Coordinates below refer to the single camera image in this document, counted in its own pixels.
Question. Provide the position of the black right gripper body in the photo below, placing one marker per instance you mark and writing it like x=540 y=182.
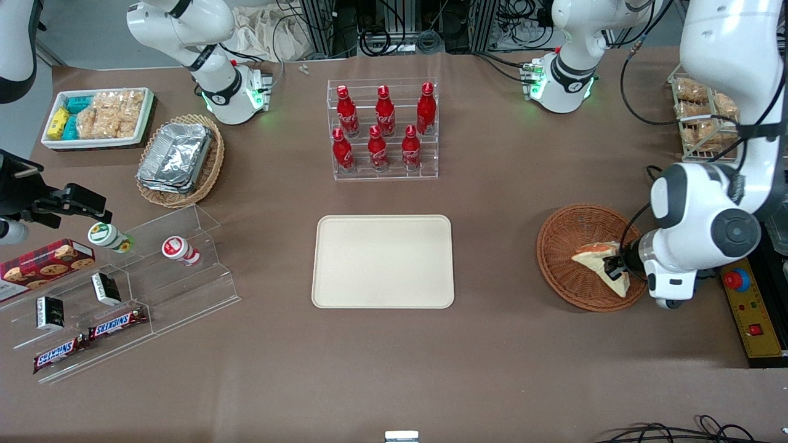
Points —
x=17 y=192

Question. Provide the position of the triangular sandwich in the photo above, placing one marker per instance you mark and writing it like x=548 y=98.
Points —
x=591 y=257

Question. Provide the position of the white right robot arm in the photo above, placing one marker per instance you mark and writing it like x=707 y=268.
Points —
x=178 y=24

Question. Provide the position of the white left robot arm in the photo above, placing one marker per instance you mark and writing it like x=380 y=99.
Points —
x=708 y=203

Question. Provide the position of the brown wicker basket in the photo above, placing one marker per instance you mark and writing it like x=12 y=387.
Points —
x=566 y=271

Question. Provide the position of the white rectangular snack tray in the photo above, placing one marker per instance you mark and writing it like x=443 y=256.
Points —
x=141 y=126

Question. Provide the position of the light wicker basket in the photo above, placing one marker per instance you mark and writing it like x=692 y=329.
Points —
x=212 y=166

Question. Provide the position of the beige plastic tray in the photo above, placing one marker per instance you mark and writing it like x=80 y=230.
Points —
x=381 y=261

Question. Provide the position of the green capped yogurt bottle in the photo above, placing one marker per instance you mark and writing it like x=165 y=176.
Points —
x=108 y=237

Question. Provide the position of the red plaid cookie box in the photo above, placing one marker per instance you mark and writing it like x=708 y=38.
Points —
x=43 y=264

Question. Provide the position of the red emergency stop button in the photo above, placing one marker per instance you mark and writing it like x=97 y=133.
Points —
x=737 y=280

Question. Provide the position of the teal snack box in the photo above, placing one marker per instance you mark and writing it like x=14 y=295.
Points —
x=79 y=103
x=71 y=128

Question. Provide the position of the yellow snack box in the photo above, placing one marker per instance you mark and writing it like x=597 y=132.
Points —
x=59 y=123

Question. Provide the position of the clear bag of rice crackers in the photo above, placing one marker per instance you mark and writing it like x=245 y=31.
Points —
x=114 y=114

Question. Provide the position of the yellow control box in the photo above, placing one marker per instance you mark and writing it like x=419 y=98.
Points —
x=757 y=307

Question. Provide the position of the small black white box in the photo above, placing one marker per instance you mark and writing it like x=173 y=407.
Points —
x=106 y=289
x=50 y=312

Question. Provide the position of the stack of foil trays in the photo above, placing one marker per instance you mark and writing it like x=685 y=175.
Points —
x=175 y=157

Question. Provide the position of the red capped yogurt bottle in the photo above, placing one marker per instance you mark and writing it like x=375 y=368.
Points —
x=178 y=249

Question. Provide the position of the clear plastic container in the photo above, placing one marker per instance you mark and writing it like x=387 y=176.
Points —
x=780 y=234

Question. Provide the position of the snickers chocolate bar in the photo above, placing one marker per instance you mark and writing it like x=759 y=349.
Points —
x=58 y=354
x=117 y=324

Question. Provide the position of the clear acrylic stepped display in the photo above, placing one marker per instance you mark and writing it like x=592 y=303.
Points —
x=184 y=289

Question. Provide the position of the packed crackers in rack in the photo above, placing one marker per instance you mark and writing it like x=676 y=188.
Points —
x=699 y=117

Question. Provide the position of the clear acrylic bottle rack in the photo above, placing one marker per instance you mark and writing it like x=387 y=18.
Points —
x=431 y=166

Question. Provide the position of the red cola bottle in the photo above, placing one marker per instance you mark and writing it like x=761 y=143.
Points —
x=348 y=115
x=377 y=151
x=410 y=150
x=426 y=111
x=343 y=152
x=385 y=114

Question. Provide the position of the white cloth bag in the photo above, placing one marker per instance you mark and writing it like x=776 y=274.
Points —
x=265 y=34

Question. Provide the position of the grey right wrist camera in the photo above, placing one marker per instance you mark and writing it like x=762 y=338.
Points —
x=11 y=232

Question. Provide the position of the aluminium frame post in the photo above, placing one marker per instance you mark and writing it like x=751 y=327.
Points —
x=483 y=24
x=326 y=27

